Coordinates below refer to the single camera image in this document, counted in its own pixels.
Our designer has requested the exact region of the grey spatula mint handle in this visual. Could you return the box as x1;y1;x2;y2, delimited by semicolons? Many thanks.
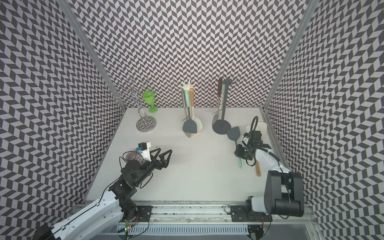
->
227;127;243;169

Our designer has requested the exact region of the green plastic goblet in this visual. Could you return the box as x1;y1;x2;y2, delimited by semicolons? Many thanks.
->
142;91;158;113

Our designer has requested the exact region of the chrome wire glass rack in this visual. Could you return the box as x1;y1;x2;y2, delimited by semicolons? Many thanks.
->
113;78;157;133

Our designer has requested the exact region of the cream spatula cream handle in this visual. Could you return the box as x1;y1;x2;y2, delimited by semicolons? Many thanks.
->
181;90;187;122

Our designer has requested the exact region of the dark grey utensil rack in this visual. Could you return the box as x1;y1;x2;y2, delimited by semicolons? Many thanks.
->
213;79;233;135

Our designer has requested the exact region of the white spatula wooden handle rack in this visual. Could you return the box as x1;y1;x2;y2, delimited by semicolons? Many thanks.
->
190;88;203;131

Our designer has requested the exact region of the white spatula mint handle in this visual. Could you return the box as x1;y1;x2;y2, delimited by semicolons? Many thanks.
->
212;96;224;115

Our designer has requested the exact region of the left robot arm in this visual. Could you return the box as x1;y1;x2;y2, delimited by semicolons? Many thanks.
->
33;143;172;240

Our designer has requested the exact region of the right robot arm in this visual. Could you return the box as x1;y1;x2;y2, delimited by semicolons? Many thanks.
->
234;116;305;219

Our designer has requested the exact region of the metal base rail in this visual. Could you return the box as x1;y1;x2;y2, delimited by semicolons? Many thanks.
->
71;200;319;240

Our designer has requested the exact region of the cream utensil rack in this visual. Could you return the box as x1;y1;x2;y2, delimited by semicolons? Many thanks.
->
180;83;203;138

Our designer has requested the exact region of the pink ceramic cup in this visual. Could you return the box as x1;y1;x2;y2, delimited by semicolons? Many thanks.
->
123;151;144;164

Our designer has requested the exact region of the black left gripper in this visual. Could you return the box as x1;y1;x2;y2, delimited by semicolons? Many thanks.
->
133;147;172;187

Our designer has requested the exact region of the steel spoon brown handle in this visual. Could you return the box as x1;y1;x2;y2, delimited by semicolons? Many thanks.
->
212;77;224;125

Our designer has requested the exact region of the grey turner mint handle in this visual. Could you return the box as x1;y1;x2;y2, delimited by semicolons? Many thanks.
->
183;91;197;134

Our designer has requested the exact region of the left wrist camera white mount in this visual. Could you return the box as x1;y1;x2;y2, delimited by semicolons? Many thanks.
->
137;142;152;162

